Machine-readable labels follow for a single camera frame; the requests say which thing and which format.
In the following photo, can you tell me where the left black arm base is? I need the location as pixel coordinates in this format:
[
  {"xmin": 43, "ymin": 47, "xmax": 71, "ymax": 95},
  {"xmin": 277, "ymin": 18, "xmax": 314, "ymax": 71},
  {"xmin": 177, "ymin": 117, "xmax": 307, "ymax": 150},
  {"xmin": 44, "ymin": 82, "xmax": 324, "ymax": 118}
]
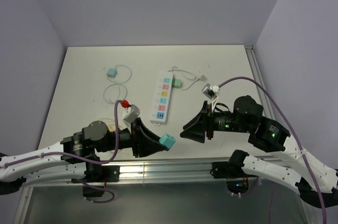
[{"xmin": 71, "ymin": 165, "xmax": 120, "ymax": 203}]

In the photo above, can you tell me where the aluminium right rail frame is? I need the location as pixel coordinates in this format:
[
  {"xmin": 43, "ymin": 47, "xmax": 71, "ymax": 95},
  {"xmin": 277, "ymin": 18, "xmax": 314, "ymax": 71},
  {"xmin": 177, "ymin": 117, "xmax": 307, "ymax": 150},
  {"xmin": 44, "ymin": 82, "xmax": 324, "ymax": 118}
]
[{"xmin": 244, "ymin": 45, "xmax": 276, "ymax": 120}]

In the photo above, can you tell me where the light green charging cable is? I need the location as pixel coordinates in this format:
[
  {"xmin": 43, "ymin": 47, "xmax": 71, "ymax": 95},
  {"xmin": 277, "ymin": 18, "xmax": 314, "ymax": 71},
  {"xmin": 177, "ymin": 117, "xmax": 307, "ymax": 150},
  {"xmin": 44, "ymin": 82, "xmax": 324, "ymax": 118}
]
[{"xmin": 102, "ymin": 64, "xmax": 133, "ymax": 105}]

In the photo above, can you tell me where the yellow charging cable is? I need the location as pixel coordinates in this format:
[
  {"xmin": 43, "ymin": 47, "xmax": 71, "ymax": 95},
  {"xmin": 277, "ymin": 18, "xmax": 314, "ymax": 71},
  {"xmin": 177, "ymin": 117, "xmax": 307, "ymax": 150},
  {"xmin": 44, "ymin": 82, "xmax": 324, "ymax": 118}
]
[{"xmin": 100, "ymin": 117, "xmax": 119, "ymax": 132}]

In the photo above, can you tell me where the green usb charger plug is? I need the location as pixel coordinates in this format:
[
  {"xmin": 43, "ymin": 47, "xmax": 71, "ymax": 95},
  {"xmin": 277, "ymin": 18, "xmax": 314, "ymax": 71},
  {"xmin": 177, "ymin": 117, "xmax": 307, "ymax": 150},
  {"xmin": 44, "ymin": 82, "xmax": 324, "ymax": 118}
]
[{"xmin": 172, "ymin": 78, "xmax": 182, "ymax": 88}]

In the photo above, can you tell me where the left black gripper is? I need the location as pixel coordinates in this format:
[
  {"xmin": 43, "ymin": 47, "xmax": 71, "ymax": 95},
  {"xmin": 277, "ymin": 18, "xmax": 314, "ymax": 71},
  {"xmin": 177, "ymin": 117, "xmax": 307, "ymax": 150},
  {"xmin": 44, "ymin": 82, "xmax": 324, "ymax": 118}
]
[{"xmin": 96, "ymin": 117, "xmax": 167, "ymax": 157}]

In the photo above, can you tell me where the aluminium front rail frame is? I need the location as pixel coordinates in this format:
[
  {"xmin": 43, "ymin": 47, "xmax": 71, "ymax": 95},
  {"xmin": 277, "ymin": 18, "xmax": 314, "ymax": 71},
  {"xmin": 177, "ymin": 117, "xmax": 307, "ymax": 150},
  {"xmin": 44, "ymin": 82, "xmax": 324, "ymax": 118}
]
[{"xmin": 25, "ymin": 156, "xmax": 303, "ymax": 188}]

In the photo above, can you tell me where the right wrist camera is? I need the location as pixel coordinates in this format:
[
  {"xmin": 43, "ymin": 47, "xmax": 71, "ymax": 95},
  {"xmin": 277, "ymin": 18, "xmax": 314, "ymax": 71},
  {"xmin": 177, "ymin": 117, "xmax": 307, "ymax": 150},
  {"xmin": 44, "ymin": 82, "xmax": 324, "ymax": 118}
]
[{"xmin": 202, "ymin": 83, "xmax": 220, "ymax": 110}]

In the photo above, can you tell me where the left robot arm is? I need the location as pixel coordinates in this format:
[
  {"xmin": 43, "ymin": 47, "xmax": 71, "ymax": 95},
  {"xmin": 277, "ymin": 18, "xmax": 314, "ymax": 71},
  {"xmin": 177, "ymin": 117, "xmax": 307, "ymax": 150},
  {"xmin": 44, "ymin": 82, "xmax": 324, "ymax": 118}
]
[{"xmin": 1, "ymin": 118, "xmax": 176, "ymax": 195}]

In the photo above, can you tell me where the aluminium rail frame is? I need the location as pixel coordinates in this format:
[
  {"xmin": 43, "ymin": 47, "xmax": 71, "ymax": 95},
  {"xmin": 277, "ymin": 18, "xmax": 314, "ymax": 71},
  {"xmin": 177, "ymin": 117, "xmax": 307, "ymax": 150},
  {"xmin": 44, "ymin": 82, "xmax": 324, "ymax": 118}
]
[
  {"xmin": 25, "ymin": 156, "xmax": 303, "ymax": 188},
  {"xmin": 244, "ymin": 45, "xmax": 276, "ymax": 120}
]

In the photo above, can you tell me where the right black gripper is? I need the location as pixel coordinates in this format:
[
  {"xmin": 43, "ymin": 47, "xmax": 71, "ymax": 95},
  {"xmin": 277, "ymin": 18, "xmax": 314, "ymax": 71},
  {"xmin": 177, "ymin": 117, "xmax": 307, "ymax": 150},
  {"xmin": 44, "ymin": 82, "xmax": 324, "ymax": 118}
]
[{"xmin": 179, "ymin": 99, "xmax": 250, "ymax": 142}]

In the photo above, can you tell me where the white multicolour power strip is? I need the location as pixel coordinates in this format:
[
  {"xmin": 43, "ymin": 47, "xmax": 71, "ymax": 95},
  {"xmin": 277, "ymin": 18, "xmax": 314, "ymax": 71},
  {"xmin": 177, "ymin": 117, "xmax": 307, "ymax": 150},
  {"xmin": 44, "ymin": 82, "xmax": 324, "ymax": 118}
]
[{"xmin": 149, "ymin": 71, "xmax": 174, "ymax": 126}]

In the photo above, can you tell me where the teal usb charger plug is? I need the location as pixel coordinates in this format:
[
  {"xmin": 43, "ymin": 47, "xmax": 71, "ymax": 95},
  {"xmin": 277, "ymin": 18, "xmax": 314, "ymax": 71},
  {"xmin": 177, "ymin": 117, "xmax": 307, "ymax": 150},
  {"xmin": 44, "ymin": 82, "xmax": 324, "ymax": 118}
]
[{"xmin": 159, "ymin": 133, "xmax": 176, "ymax": 150}]

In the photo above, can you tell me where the light blue charger plug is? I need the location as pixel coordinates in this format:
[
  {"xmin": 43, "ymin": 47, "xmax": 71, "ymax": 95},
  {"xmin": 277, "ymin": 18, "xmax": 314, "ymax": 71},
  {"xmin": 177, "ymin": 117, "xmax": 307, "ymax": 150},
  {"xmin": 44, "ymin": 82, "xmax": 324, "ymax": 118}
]
[{"xmin": 106, "ymin": 68, "xmax": 117, "ymax": 78}]

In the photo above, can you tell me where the white power strip cord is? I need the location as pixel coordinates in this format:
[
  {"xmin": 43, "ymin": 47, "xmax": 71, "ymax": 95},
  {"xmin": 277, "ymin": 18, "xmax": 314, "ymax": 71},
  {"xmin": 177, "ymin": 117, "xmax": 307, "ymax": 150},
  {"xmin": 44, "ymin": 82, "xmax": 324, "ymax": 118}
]
[{"xmin": 170, "ymin": 66, "xmax": 208, "ymax": 90}]

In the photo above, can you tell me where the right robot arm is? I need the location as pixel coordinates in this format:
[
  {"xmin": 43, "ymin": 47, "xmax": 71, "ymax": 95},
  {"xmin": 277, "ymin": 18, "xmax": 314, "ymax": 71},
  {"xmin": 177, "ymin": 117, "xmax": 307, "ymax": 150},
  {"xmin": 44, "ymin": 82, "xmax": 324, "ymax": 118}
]
[{"xmin": 180, "ymin": 96, "xmax": 337, "ymax": 208}]

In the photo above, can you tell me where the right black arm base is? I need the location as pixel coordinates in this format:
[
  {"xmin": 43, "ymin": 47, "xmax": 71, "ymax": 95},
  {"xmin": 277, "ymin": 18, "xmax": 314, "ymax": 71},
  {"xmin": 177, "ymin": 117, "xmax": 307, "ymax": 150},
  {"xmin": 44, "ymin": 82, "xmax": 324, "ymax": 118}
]
[{"xmin": 210, "ymin": 161, "xmax": 259, "ymax": 196}]

